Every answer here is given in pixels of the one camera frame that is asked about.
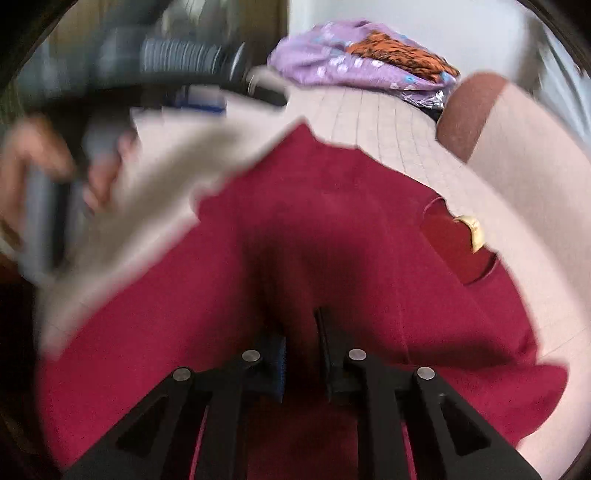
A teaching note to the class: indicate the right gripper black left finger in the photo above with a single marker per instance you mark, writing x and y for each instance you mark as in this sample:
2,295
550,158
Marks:
191,425

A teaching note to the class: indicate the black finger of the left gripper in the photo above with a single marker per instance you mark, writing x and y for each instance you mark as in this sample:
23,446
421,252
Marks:
263,86

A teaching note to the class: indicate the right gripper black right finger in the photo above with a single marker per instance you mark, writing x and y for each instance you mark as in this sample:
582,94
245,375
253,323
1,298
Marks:
411,424

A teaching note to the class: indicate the red knit sweater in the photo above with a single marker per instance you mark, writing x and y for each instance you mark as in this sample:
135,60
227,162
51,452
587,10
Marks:
312,228

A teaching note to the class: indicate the person's left hand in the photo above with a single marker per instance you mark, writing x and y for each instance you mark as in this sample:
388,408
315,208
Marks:
33,142

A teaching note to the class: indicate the purple floral cloth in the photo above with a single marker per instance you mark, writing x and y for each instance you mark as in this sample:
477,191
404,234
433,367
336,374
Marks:
319,57

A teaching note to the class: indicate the orange black patterned cloth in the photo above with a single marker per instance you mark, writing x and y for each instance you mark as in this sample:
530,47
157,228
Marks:
414,60

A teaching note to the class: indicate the yellow neck label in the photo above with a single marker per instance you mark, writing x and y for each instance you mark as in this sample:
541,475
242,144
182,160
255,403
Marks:
476,231

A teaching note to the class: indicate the grey pillow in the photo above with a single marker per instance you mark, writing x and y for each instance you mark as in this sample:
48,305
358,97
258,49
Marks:
551,75

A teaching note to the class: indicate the pink rolled quilt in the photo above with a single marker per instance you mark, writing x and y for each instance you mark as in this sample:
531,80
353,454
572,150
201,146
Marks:
530,159

